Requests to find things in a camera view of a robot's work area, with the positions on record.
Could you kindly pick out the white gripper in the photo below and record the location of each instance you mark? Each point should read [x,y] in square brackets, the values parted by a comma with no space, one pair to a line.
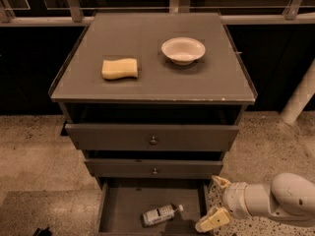
[234,196]

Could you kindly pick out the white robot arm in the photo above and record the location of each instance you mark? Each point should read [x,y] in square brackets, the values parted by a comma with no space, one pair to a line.
[270,172]

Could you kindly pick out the top drawer brass knob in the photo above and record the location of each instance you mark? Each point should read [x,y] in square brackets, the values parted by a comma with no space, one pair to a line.
[153,141]

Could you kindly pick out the bottom grey drawer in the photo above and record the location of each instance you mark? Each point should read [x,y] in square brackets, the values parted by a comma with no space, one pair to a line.
[123,201]

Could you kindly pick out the grey drawer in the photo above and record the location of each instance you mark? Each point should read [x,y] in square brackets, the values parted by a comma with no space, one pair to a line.
[142,168]
[123,201]
[137,137]

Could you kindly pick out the grey drawer cabinet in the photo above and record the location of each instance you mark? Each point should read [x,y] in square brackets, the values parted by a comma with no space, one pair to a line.
[213,90]

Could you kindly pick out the middle grey drawer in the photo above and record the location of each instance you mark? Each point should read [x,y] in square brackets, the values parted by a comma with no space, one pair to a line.
[142,168]

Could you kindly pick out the top grey drawer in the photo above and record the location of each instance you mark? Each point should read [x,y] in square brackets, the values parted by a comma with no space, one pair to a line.
[137,137]

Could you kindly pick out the white bowl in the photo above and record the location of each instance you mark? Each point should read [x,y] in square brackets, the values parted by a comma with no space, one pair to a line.
[183,50]

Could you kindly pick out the yellow sponge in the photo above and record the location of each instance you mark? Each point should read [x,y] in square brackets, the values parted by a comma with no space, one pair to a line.
[119,69]

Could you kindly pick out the black object on floor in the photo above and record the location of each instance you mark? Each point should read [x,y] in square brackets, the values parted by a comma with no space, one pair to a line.
[42,232]

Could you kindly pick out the metal window railing frame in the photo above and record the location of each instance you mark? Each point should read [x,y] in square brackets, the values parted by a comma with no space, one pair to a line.
[63,13]

